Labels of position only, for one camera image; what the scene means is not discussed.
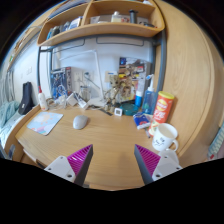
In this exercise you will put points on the colourful mouse pad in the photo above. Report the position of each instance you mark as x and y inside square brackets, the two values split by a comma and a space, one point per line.
[44, 122]

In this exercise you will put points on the white mug with face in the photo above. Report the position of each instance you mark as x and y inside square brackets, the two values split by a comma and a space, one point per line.
[164, 136]

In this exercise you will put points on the wooden wall shelf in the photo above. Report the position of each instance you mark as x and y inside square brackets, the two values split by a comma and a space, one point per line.
[150, 21]

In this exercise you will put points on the white desk lamp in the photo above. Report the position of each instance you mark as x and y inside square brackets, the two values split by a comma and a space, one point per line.
[86, 76]

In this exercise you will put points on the blue snack packet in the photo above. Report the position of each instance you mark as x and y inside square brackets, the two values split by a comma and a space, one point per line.
[141, 121]

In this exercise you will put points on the blue spray bottle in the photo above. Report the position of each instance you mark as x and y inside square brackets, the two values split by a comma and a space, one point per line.
[149, 96]

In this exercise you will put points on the grey computer mouse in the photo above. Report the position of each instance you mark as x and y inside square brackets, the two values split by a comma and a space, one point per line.
[80, 122]

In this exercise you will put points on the black cylinder on shelf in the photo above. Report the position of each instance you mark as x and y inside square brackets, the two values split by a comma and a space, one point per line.
[133, 16]

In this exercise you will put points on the white power adapter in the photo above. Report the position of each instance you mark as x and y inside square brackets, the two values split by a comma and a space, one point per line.
[71, 100]

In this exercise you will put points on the white bottle red cap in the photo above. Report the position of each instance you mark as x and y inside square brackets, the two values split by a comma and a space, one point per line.
[42, 99]

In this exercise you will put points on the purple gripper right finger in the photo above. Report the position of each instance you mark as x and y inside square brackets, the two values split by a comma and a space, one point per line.
[154, 166]

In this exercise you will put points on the blue model kit box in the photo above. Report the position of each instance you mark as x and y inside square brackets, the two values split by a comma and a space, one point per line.
[61, 82]

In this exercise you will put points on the small white cube clock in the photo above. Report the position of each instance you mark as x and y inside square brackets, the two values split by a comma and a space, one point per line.
[118, 112]

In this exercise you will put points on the dark green round dish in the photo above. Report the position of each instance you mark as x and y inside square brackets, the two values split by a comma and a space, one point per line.
[129, 109]

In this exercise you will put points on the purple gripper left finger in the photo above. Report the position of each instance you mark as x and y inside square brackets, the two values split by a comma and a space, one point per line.
[73, 167]

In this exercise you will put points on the colourful poster box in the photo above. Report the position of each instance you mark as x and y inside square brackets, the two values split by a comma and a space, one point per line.
[132, 74]

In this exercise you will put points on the red chips can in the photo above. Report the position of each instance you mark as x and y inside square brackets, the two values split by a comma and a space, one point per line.
[162, 110]

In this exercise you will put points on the brown robot figurine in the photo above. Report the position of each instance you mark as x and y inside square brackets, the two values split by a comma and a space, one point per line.
[117, 86]

